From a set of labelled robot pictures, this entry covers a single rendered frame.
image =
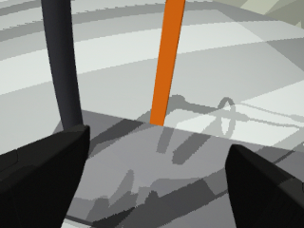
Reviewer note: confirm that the orange handle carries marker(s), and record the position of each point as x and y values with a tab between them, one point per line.
170	35

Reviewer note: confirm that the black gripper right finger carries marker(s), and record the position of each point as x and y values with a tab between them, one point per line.
262	195

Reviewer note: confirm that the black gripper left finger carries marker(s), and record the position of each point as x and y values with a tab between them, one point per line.
38	180

